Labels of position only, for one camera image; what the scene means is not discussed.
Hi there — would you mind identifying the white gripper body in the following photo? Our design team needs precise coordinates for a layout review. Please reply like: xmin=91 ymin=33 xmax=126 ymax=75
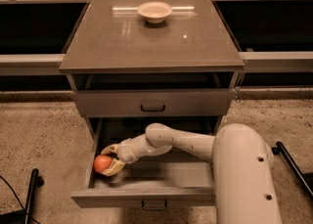
xmin=117 ymin=139 xmax=138 ymax=164

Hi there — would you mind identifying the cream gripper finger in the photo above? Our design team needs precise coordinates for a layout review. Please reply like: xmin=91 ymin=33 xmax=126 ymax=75
xmin=101 ymin=144 xmax=118 ymax=156
xmin=102 ymin=158 xmax=125 ymax=177

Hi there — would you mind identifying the red apple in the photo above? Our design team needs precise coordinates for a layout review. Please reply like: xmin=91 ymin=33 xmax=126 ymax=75
xmin=93 ymin=155 xmax=112 ymax=173

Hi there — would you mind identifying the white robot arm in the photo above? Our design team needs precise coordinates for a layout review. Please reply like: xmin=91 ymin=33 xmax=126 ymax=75
xmin=94 ymin=123 xmax=283 ymax=224

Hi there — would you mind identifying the open grey middle drawer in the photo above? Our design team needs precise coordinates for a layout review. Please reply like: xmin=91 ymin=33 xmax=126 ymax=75
xmin=71 ymin=116 xmax=221 ymax=210

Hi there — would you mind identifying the closed grey top drawer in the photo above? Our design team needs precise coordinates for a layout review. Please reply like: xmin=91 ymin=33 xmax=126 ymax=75
xmin=72 ymin=89 xmax=234 ymax=117

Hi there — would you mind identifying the grey drawer cabinet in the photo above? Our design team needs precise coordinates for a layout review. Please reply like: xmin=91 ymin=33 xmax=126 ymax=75
xmin=58 ymin=0 xmax=246 ymax=141

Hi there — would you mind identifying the black left base leg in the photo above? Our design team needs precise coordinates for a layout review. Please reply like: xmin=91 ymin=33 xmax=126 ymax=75
xmin=0 ymin=168 xmax=44 ymax=224

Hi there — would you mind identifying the black base leg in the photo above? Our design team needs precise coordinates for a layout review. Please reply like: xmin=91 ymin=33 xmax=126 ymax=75
xmin=0 ymin=168 xmax=44 ymax=224
xmin=271 ymin=142 xmax=313 ymax=201

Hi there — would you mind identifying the white ceramic bowl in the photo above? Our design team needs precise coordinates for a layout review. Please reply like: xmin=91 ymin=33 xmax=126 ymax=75
xmin=137 ymin=2 xmax=172 ymax=23

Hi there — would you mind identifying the black right base leg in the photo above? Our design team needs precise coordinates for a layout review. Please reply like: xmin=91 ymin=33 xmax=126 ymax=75
xmin=271 ymin=142 xmax=313 ymax=201

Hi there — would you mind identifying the grey metal railing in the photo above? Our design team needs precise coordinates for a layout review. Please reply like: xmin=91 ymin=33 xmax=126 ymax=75
xmin=0 ymin=0 xmax=313 ymax=76

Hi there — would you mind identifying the black floor cable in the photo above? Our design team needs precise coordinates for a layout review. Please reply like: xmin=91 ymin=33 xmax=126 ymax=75
xmin=0 ymin=173 xmax=42 ymax=224

